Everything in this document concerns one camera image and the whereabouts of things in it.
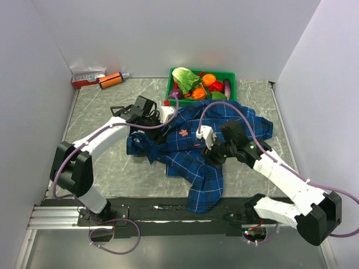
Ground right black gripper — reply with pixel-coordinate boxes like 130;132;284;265
200;134;236;170

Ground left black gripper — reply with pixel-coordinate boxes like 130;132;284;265
141;110;171;145

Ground small brooch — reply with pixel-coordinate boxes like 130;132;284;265
178;129;188;137

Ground blue plaid shirt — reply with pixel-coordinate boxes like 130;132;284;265
126;99;274;214

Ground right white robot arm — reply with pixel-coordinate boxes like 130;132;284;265
196;120;342;246

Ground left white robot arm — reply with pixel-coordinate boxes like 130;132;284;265
50;96;179;225

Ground red onion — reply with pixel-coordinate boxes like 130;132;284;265
169;88;184;100

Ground napa cabbage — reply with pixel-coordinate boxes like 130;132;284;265
172;67;202;95

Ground green pepper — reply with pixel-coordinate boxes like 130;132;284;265
210;91;228;100

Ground orange pumpkin toy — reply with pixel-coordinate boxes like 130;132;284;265
191;87;207;100

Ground orange cylinder bottle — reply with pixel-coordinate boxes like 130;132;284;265
98;72;130;89

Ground red bell pepper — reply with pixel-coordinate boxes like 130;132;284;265
209;81;224;92

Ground purple eggplant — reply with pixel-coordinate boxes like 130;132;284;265
223;79;232;100

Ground green plastic crate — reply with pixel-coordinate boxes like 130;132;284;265
165;68;237;106

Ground orange fruit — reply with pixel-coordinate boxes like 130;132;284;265
202;73;217;88

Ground red white carton box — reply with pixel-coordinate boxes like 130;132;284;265
71;67;105;88

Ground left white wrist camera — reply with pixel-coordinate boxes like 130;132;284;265
157;105;175;123

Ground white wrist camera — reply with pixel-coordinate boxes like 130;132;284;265
196;125;217;150
157;105;175;123

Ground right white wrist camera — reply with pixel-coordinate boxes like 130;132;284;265
196;125;217;150

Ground black folding frame stand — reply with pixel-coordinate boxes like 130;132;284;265
110;105;132;117

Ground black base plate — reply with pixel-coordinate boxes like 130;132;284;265
42;197;309;240

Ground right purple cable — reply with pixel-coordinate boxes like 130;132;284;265
196;100;359;245

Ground purple cable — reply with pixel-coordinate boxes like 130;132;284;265
52;94;180;255
196;100;359;245

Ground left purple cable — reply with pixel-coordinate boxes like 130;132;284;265
52;94;180;255

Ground aluminium rail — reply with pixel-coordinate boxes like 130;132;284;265
26;203;324;231

